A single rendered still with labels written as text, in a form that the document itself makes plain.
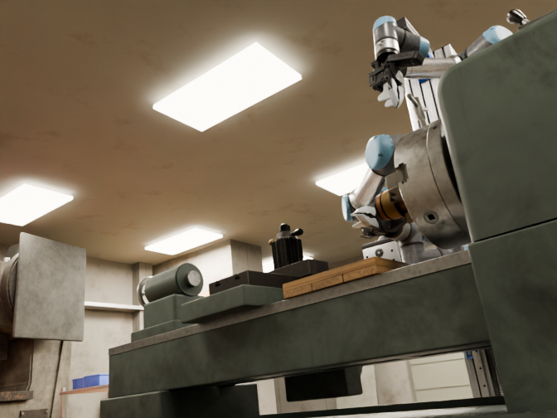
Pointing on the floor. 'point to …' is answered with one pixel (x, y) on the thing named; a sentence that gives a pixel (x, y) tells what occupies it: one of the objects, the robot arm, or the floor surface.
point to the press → (39, 324)
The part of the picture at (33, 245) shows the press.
